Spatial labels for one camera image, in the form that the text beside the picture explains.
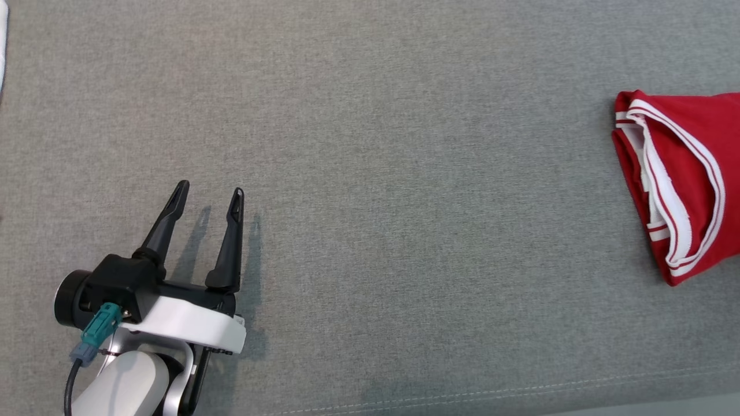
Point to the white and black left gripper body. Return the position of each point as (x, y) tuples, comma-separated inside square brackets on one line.
[(191, 323)]

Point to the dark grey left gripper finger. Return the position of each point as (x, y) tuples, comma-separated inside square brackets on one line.
[(231, 254), (167, 222)]

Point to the red t-shirt with white sleeves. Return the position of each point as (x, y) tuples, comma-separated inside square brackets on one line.
[(688, 173)]

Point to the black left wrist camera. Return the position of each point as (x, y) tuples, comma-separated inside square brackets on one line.
[(121, 283)]

